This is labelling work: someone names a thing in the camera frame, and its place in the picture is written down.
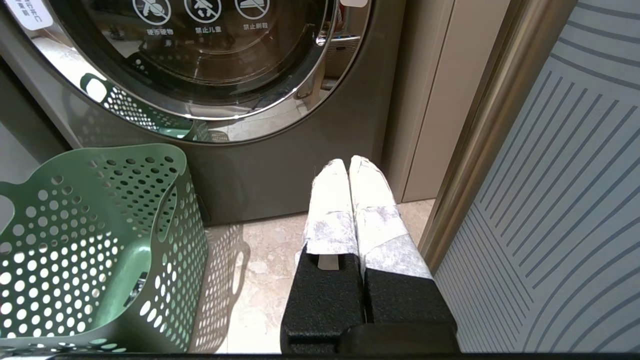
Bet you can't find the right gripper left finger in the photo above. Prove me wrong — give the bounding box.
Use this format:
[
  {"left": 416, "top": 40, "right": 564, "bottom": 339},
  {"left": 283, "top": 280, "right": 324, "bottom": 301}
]
[{"left": 280, "top": 158, "right": 364, "bottom": 354}]

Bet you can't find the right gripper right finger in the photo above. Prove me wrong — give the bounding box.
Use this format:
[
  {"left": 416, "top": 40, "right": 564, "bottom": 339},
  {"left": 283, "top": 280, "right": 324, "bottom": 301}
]
[{"left": 348, "top": 155, "right": 458, "bottom": 333}]

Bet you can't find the grey washing machine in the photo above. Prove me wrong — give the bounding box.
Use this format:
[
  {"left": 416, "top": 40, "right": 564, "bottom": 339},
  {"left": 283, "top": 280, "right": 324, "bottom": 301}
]
[{"left": 0, "top": 0, "right": 407, "bottom": 227}]

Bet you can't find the round washing machine door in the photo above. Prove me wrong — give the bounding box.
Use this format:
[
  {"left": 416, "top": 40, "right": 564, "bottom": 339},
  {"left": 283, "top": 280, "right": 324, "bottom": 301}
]
[{"left": 0, "top": 0, "right": 373, "bottom": 145}]

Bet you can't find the green perforated laundry basket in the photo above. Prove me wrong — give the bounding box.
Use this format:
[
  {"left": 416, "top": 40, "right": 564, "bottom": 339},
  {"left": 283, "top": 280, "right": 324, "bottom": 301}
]
[{"left": 0, "top": 143, "right": 209, "bottom": 354}]

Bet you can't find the beige cabinet panel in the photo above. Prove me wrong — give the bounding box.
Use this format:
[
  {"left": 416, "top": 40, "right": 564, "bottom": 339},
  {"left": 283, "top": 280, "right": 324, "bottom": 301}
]
[{"left": 382, "top": 0, "right": 512, "bottom": 203}]

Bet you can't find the striped frosted glass door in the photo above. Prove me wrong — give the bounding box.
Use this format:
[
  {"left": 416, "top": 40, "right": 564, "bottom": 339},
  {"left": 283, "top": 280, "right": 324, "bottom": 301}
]
[{"left": 419, "top": 0, "right": 640, "bottom": 354}]

